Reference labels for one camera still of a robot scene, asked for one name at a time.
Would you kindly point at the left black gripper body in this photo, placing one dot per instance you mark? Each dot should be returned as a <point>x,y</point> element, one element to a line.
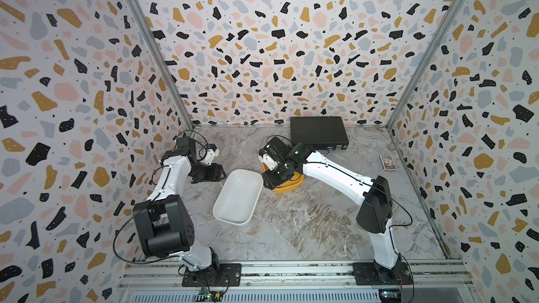
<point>204,172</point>

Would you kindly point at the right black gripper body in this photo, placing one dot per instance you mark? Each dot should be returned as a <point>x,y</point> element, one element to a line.
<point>275,177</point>

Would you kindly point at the yellow plastic bin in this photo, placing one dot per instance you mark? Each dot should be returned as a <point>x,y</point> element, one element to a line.
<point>290,184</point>

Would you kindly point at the white plastic bin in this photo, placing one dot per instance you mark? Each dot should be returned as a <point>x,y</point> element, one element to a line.
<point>237,200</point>

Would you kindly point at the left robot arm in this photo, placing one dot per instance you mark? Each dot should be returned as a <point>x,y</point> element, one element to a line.
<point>163,225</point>

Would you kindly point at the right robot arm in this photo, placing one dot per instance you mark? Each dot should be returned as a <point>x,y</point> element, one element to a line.
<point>373,197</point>

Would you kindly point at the playing card box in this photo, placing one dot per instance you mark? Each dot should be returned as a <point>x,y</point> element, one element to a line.
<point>388,163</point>

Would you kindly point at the black ribbed briefcase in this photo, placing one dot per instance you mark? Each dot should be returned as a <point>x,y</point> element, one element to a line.
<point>319,132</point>

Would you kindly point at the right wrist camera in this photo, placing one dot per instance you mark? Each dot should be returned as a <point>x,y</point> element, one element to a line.
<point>269,162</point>

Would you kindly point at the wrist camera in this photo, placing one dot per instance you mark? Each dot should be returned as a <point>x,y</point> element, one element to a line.
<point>211,152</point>
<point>269,162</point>

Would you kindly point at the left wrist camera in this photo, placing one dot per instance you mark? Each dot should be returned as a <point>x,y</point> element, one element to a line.
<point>211,152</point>

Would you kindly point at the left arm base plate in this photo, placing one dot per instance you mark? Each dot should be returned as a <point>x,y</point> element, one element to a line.
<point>212,275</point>

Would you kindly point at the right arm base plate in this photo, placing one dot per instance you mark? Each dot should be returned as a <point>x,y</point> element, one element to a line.
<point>372,274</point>

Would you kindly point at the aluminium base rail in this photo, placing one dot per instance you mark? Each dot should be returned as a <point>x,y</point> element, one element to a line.
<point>298,281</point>

